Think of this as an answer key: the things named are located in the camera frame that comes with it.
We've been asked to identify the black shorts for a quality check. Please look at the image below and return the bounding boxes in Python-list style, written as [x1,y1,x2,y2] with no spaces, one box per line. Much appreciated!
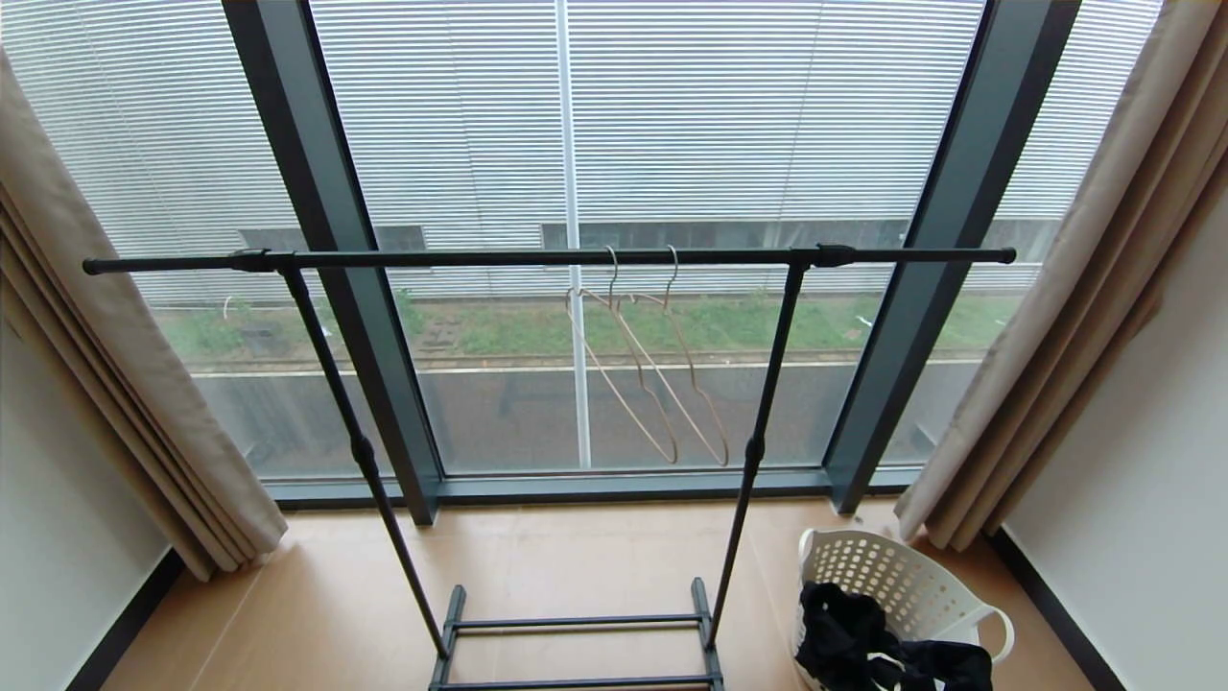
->
[794,582,908,687]

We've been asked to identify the pink clothes hanger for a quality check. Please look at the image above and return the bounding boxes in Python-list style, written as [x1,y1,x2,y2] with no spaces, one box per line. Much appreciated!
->
[563,246,681,466]
[614,245,731,469]

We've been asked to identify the black clothes rack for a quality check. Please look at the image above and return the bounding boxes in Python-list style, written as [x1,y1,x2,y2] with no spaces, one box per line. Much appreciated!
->
[82,244,1018,691]

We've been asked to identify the beige curtain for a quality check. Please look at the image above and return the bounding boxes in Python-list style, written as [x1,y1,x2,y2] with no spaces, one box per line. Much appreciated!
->
[0,48,289,583]
[894,0,1228,553]

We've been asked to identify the window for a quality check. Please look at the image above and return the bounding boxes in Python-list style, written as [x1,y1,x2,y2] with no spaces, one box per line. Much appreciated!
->
[0,0,1167,527]

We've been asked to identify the white laundry basket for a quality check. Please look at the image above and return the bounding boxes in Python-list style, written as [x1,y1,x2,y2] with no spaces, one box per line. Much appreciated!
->
[791,527,1016,691]

